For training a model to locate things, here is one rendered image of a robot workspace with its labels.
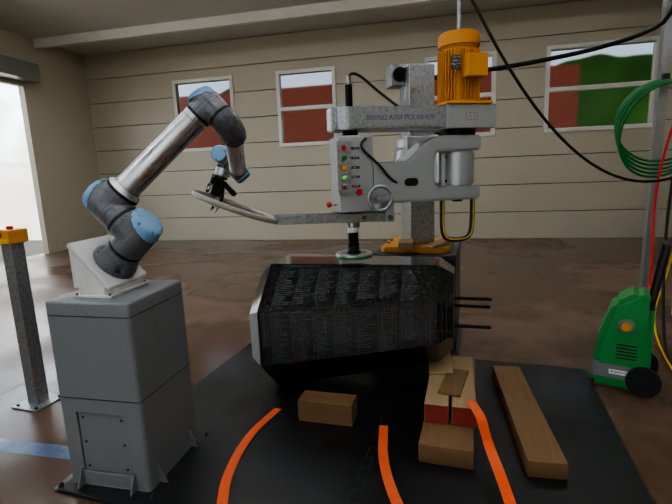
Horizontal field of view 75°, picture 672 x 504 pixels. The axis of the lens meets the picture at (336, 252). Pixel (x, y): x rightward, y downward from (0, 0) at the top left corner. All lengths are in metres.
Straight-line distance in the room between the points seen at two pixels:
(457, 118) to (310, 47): 6.80
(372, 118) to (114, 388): 1.79
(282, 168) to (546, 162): 4.96
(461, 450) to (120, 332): 1.53
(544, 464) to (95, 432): 1.92
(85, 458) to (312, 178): 7.33
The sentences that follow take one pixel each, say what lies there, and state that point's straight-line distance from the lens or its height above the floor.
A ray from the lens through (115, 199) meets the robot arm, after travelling 2.06.
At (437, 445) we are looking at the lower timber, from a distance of 2.21.
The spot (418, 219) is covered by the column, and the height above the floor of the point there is 0.97.
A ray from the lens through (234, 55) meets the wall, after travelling 9.76.
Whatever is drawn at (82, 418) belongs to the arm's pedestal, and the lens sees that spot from 2.30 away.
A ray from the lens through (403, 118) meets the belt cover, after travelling 2.56.
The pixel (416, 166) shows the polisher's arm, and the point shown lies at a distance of 2.58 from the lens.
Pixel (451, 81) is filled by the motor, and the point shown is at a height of 1.81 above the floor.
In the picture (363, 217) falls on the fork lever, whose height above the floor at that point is 1.07.
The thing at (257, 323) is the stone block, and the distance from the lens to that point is 2.57.
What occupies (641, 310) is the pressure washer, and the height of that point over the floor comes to 0.50.
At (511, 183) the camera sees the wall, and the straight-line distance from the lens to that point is 8.78.
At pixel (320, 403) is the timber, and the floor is 0.13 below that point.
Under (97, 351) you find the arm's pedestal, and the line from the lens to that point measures 2.10.
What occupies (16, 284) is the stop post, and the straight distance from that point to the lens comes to 3.15.
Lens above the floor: 1.33
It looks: 10 degrees down
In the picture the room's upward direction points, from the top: 2 degrees counter-clockwise
